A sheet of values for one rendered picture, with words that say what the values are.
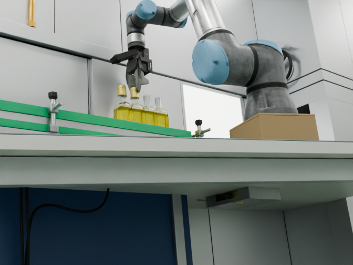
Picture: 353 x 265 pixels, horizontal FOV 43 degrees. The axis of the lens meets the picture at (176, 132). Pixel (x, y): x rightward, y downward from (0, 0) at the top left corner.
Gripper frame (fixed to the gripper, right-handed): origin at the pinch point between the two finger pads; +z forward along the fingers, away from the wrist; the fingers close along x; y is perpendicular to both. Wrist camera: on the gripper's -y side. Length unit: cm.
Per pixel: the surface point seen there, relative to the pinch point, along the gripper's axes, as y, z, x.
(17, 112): -51, 22, -13
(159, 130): 0.4, 20.6, -13.9
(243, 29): 91, -63, 14
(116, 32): 2.8, -34.0, 15.1
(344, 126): 115, 6, -25
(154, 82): 19.7, -12.3, 11.7
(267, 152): -10, 44, -69
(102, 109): -7.7, 5.4, 12.1
